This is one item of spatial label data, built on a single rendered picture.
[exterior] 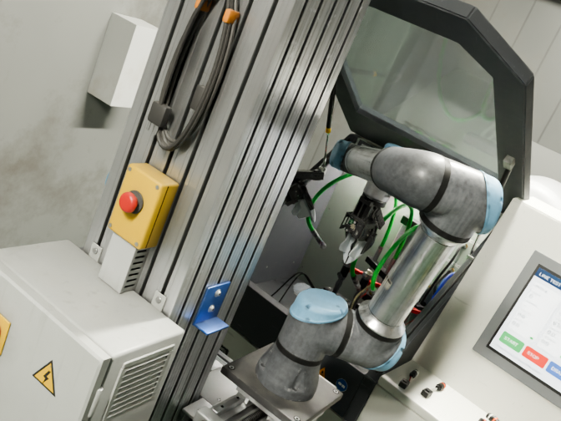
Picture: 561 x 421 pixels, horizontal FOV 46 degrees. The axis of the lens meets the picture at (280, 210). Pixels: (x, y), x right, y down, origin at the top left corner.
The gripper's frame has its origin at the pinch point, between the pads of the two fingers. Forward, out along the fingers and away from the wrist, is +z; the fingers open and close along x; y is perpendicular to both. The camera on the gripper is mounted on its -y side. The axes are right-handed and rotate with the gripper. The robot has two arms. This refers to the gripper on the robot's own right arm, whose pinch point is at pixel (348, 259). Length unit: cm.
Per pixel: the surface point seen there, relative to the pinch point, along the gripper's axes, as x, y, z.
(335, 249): -32, -57, 21
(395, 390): 28.7, -3.1, 26.1
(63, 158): -186, -45, 57
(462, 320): 29.5, -29.5, 7.0
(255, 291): -25.9, -3.2, 28.1
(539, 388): 58, -28, 11
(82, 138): -187, -54, 46
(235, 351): -24, -3, 50
